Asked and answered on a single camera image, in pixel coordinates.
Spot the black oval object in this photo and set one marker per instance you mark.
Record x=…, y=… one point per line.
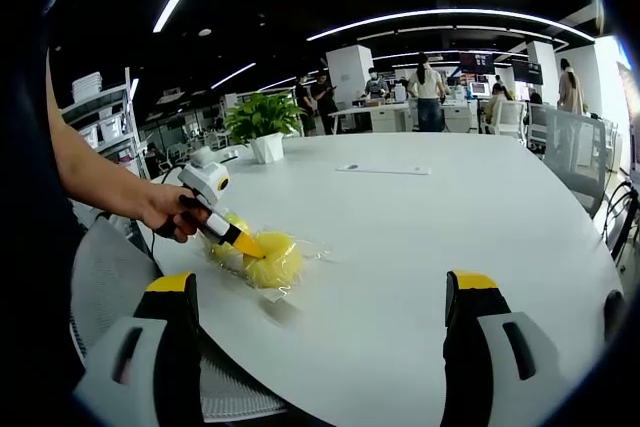
x=614, y=314

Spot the black chair frame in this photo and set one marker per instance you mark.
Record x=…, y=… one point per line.
x=620, y=227

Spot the potted green plant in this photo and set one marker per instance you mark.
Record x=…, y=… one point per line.
x=262, y=119

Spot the grey translucent office chair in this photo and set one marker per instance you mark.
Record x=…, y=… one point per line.
x=575, y=157

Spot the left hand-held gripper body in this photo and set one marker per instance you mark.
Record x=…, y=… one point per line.
x=205, y=179

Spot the grey mesh office chair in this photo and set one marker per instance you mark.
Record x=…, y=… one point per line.
x=110, y=287

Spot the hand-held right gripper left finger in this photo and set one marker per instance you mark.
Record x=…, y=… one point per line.
x=165, y=347

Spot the yellow round silicone block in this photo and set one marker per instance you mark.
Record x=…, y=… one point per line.
x=277, y=264

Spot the white storage shelf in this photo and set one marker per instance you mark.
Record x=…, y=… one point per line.
x=107, y=122

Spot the stack of white bins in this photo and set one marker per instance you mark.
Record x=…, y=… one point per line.
x=87, y=86

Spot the round yellow sponge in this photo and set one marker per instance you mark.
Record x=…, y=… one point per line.
x=315, y=249

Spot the white background office chair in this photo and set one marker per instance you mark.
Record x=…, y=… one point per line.
x=512, y=117

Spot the curved ceiling light strip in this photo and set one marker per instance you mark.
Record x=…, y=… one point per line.
x=450, y=12

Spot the person's left hand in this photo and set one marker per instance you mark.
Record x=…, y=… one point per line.
x=165, y=209

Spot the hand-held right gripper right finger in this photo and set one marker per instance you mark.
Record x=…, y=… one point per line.
x=470, y=347

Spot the white background desk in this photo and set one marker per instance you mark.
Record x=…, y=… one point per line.
x=375, y=117

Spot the hanging display screen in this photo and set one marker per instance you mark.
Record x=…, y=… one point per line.
x=476, y=63
x=526, y=71

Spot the yellow rectangular silicone block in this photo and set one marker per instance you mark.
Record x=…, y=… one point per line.
x=235, y=221

